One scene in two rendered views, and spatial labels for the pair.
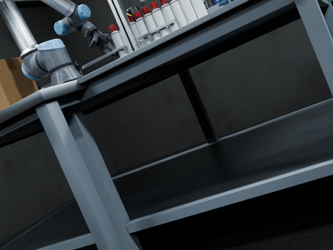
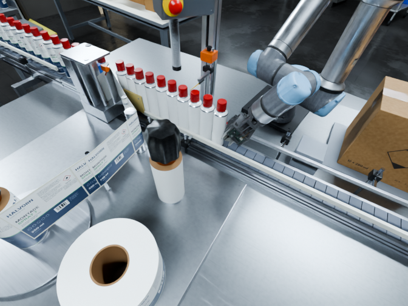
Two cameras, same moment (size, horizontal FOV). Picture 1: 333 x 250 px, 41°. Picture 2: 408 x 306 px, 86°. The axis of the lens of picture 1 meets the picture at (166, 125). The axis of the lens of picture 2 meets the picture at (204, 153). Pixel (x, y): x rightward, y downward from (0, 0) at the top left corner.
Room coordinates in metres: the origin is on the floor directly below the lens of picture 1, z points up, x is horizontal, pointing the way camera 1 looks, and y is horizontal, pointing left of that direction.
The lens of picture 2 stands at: (2.97, 0.05, 1.53)
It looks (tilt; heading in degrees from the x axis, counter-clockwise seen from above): 50 degrees down; 184
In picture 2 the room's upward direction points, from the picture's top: 3 degrees clockwise
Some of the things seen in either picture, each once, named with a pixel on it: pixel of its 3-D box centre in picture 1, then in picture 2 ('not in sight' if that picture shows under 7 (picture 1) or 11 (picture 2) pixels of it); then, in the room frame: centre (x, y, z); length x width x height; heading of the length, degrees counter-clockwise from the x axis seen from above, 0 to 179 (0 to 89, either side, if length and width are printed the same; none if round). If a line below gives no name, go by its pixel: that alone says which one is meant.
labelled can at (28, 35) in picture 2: not in sight; (36, 45); (1.90, -0.94, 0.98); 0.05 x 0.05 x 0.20
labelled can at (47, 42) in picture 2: not in sight; (54, 53); (1.96, -0.81, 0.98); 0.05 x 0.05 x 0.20
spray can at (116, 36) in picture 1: (119, 43); (219, 124); (2.37, 0.06, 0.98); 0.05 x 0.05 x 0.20
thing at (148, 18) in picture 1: (152, 26); (173, 104); (2.28, -0.13, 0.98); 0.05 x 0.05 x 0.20
